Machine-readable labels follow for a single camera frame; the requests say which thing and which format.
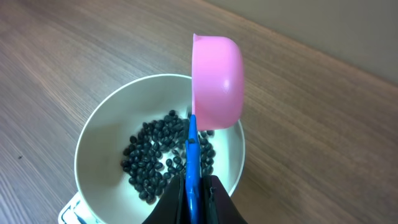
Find white digital kitchen scale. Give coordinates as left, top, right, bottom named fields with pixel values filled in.
left=58, top=192, right=103, bottom=224

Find white round bowl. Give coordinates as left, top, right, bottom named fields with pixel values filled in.
left=75, top=74, right=246, bottom=223

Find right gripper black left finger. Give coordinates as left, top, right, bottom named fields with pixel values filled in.
left=143, top=175, right=187, bottom=224

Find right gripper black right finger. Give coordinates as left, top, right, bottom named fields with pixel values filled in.
left=201, top=175, right=247, bottom=224

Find pink scoop blue handle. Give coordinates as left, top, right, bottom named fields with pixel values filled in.
left=185, top=34, right=244, bottom=223

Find black beans in bowl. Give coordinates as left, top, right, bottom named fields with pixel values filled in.
left=120, top=108, right=217, bottom=205

